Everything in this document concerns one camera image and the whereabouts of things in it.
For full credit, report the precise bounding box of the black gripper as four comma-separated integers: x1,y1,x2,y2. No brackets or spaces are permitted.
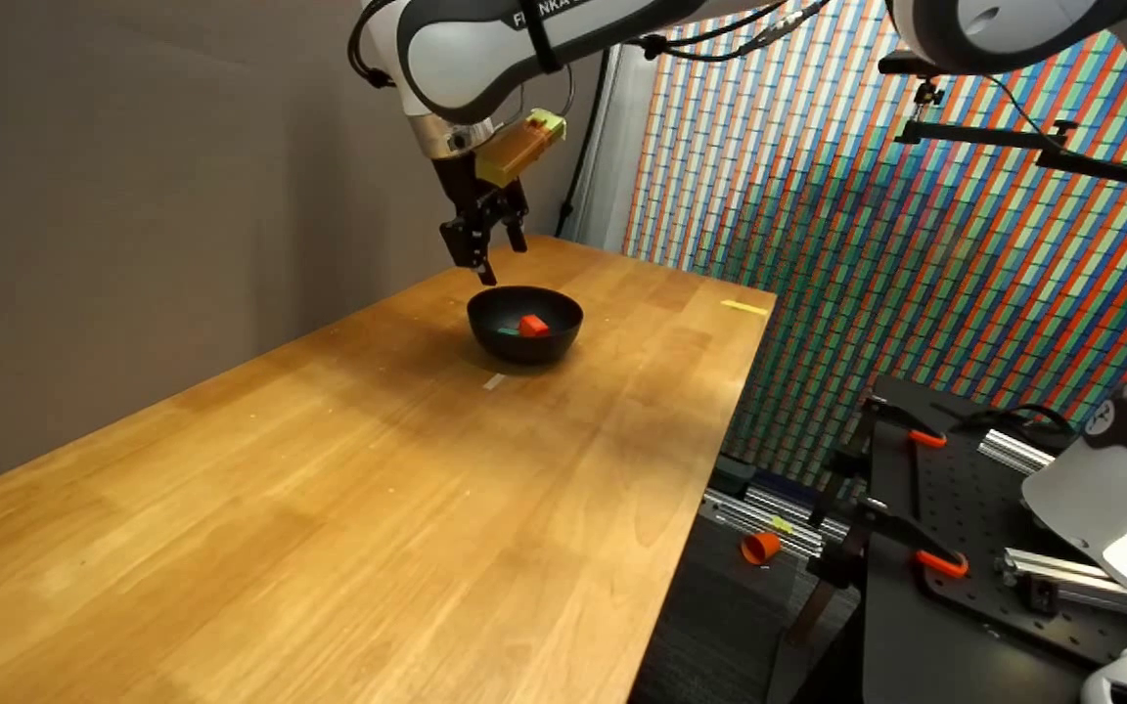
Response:
430,153,532,290

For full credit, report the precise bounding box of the black bowl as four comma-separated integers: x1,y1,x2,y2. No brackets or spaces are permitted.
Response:
460,281,588,367

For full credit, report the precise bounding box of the orange plastic cap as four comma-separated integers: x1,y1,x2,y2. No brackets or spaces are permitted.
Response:
735,528,785,570

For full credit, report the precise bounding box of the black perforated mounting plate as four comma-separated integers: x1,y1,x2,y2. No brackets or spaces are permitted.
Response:
854,376,1127,704

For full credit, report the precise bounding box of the short silver extrusion bar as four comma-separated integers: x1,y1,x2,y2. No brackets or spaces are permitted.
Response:
974,425,1065,479

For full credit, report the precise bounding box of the long silver extrusion bar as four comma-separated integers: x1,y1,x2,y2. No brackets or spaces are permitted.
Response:
999,544,1127,630

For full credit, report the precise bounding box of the yellowish wrist camera box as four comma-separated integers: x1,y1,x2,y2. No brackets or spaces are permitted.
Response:
473,105,571,191

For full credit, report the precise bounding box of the silver aluminium rail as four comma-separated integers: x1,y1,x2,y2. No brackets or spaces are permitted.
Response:
697,474,854,562

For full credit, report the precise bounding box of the black camera on stand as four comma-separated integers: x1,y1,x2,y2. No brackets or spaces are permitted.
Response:
875,49,949,81

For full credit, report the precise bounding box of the orange handled black clamp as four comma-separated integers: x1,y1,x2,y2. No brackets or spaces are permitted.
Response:
847,502,974,586
862,397,954,459

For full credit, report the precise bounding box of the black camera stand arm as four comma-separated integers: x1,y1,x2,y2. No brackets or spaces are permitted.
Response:
893,75,1127,210

